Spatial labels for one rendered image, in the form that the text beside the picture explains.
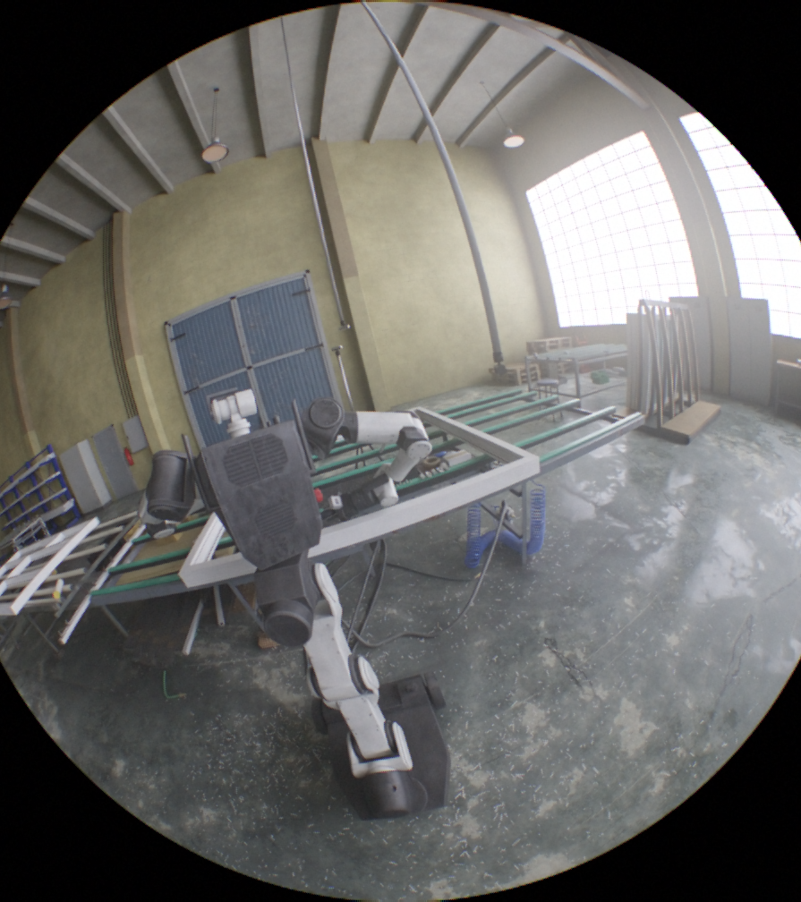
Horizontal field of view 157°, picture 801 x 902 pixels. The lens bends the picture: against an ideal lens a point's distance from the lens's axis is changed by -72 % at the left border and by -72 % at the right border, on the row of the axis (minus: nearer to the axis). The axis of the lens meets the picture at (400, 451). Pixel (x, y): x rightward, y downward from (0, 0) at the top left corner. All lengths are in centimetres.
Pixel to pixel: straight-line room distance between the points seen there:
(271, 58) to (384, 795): 888
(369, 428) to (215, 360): 720
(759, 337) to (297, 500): 698
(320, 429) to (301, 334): 676
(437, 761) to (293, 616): 86
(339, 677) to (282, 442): 68
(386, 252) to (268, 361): 411
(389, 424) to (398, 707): 113
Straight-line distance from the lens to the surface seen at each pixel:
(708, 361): 715
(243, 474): 58
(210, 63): 789
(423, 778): 130
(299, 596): 70
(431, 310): 817
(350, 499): 107
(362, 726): 113
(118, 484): 1031
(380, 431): 80
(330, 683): 95
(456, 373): 834
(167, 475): 74
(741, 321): 694
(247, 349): 757
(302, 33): 772
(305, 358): 738
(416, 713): 137
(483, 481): 109
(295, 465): 60
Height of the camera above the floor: 145
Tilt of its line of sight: 20 degrees down
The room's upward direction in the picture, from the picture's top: 13 degrees counter-clockwise
